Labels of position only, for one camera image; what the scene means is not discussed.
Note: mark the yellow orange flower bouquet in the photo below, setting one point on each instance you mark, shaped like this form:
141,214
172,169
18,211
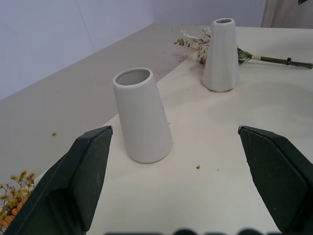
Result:
13,195

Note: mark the beige curtain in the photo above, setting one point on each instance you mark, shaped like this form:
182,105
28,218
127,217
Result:
288,13

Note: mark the white faceted tall vase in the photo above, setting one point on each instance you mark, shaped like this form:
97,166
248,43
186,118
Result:
221,58

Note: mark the cream dried flower bouquet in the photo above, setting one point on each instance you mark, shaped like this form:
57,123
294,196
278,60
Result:
195,44

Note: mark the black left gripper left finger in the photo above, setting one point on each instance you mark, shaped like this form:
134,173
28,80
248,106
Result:
73,181

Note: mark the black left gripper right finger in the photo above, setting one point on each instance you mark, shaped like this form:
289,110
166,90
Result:
276,181

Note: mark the white round cone vase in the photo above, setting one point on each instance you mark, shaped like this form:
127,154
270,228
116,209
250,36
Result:
144,122

